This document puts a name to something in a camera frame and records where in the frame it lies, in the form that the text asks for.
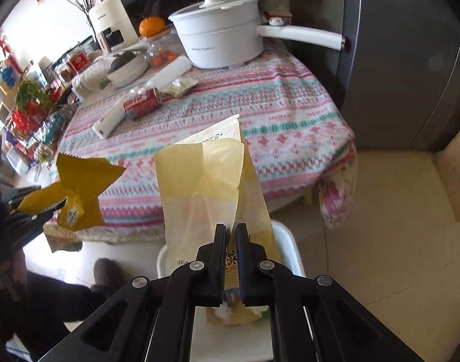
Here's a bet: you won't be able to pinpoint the yellow snack bag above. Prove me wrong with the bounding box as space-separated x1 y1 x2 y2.
17 153 125 231

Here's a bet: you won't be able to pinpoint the cream snack bag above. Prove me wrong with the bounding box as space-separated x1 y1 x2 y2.
153 113 282 327

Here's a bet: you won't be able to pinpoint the red soda can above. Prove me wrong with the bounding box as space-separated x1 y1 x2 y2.
123 87 162 120

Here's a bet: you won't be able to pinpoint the white tube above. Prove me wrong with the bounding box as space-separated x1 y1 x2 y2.
146 56 192 91
92 101 126 139

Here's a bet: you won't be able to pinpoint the white trash bin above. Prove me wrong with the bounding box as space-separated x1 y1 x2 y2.
155 219 306 362

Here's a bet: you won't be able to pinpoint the floral white cloth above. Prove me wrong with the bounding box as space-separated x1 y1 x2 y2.
71 56 113 100

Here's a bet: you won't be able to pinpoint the red label glass jar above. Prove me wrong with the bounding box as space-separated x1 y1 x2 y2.
68 50 90 74

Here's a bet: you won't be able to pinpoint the white stacked bowls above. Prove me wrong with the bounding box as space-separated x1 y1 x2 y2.
107 55 149 88

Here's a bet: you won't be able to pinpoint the dark green squash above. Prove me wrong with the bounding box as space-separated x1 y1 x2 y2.
110 51 136 73

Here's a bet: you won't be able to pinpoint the patterned tablecloth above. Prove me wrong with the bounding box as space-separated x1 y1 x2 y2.
46 41 357 244

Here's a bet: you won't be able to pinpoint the cardboard box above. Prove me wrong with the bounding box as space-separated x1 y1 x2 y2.
436 130 460 221

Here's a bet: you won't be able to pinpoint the white printed wrapper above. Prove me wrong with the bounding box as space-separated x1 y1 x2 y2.
160 77 198 98

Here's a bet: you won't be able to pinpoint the glass teapot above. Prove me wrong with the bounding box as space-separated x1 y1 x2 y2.
144 30 186 69

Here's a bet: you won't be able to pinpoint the large orange mandarin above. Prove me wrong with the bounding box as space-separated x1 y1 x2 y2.
138 16 165 38

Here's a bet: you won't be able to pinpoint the grey refrigerator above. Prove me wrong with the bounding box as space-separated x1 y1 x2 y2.
290 0 460 151

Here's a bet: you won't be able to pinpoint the white electric pot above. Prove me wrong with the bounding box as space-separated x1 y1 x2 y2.
169 0 345 69

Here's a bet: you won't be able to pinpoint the black wire rack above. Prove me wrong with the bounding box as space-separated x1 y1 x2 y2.
27 44 83 158

